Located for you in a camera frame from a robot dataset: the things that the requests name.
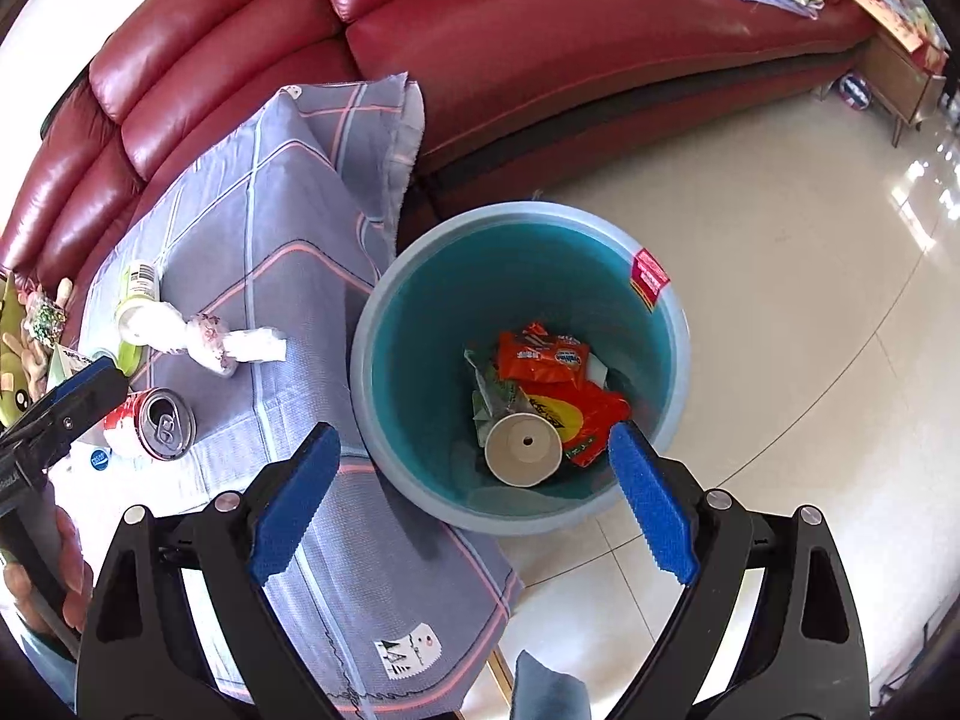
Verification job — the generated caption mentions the small red snack packet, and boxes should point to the small red snack packet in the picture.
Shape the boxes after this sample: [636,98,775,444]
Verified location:
[495,320,591,383]

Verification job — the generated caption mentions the bag of glitter beads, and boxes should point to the bag of glitter beads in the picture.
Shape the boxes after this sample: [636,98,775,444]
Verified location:
[22,298,67,346]

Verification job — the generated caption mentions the green plush toy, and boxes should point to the green plush toy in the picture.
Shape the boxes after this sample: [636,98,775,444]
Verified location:
[0,277,46,428]

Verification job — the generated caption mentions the red leather sofa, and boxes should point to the red leather sofa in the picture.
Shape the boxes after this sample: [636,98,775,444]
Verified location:
[0,0,878,293]

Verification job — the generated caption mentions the blue and white ball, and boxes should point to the blue and white ball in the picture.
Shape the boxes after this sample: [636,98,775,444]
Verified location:
[832,71,872,112]

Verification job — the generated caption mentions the person's left hand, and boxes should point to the person's left hand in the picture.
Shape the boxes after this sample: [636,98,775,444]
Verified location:
[0,502,95,638]

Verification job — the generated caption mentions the clear plastic bag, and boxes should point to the clear plastic bag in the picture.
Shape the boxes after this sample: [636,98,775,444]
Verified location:
[139,300,288,377]

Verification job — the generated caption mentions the teal plastic bin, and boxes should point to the teal plastic bin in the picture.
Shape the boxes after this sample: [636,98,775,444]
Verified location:
[349,200,692,537]

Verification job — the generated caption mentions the person's leg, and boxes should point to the person's leg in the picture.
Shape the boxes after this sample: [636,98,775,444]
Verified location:
[510,649,593,720]

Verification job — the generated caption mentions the pink paper cup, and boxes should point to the pink paper cup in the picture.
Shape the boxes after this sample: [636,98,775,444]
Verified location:
[482,409,563,488]

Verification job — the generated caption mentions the beige plush toy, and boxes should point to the beige plush toy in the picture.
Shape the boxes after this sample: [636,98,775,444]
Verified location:
[0,277,76,391]

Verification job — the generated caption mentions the wooden cabinet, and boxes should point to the wooden cabinet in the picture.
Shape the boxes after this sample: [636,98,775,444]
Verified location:
[855,0,950,147]

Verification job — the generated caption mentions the large red snack packet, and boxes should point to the large red snack packet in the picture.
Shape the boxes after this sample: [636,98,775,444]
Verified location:
[517,379,631,466]

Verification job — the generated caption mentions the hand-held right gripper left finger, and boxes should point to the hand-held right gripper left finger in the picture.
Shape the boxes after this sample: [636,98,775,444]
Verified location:
[75,422,346,720]

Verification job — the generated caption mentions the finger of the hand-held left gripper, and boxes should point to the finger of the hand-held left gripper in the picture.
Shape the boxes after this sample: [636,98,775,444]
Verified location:
[30,356,130,436]

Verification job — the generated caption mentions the grey plaid cloth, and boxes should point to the grey plaid cloth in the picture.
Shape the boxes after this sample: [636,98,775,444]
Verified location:
[45,73,526,717]

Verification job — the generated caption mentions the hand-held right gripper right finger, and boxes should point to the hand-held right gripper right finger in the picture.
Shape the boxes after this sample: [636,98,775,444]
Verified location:
[600,420,871,720]

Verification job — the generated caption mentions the lime green lid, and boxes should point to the lime green lid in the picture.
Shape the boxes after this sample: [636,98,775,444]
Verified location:
[90,345,145,377]

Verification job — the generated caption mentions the white pill bottle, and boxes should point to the white pill bottle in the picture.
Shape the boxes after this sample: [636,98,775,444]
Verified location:
[115,260,162,338]

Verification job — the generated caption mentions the red soda can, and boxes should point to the red soda can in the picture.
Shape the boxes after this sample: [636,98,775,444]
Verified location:
[101,387,197,461]

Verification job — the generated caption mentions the green paper wrapper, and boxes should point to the green paper wrapper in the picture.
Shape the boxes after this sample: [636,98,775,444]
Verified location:
[465,349,545,436]

